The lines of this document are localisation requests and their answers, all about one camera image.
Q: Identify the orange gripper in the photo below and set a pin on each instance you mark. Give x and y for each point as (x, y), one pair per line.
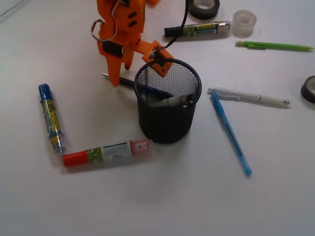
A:
(119, 37)

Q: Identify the dark blue ballpoint pen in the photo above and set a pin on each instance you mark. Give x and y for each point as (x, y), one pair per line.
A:
(144, 88)

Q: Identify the silver metal pen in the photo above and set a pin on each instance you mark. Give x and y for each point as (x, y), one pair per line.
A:
(175, 101)

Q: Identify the blue capped marker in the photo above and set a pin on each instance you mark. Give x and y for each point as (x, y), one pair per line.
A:
(51, 118)

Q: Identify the light blue pen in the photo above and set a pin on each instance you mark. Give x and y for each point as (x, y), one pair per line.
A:
(230, 133)

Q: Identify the white dotted pen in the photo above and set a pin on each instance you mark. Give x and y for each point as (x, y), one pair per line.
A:
(238, 96)

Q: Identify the green mechanical pencil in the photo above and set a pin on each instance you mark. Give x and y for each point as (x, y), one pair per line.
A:
(273, 46)

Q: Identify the black mesh pen holder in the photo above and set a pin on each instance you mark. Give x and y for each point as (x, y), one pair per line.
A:
(166, 125)

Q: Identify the black capped marker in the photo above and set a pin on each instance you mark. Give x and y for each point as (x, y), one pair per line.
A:
(198, 29)

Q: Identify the red capped marker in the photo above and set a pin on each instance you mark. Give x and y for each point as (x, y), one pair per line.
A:
(121, 153)

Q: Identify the clear tape roll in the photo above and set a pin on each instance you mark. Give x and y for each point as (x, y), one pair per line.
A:
(243, 23)

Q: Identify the black tape roll at edge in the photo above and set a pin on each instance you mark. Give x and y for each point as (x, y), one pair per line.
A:
(308, 89)

